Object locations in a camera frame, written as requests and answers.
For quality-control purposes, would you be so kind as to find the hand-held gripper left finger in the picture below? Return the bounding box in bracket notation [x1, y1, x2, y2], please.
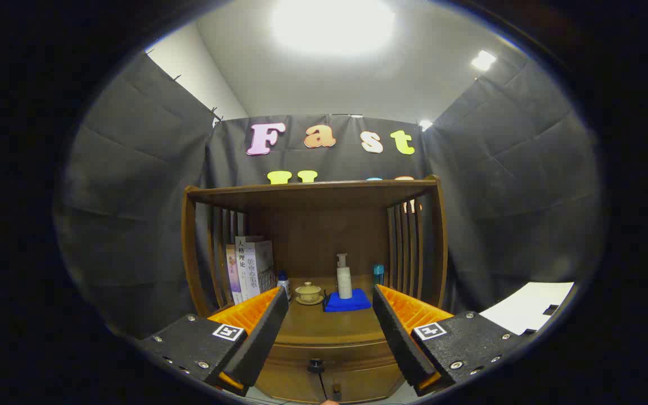
[138, 286, 290, 394]

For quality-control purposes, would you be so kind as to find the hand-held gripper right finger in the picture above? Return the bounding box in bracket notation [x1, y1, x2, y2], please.
[372, 284, 533, 397]

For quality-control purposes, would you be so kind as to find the wooden drawer with black knob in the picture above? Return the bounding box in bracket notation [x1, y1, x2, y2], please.
[254, 340, 406, 404]

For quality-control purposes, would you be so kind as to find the wooden countertop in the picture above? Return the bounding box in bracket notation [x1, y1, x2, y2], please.
[211, 276, 431, 345]

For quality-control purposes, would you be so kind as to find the wooden cabinet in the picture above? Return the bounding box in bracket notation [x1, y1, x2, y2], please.
[182, 175, 448, 404]

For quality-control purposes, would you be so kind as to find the white metal cabinet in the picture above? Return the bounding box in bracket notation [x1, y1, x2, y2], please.
[479, 281, 575, 336]

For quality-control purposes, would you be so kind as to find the blue folded cloth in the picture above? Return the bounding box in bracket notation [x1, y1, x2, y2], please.
[324, 289, 372, 313]

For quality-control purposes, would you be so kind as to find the yellow lidded teacup with saucer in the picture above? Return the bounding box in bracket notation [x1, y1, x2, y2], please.
[294, 281, 325, 305]

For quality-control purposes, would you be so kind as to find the purple book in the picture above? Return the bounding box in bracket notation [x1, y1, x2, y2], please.
[226, 244, 244, 305]

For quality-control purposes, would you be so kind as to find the white patterned book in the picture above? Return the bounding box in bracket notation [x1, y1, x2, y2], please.
[244, 241, 277, 299]

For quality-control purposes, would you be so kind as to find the white pump bottle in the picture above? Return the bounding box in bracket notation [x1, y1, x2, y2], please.
[336, 253, 353, 300]

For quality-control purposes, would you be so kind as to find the large ceiling lamp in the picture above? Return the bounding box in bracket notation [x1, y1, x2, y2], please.
[271, 0, 397, 57]

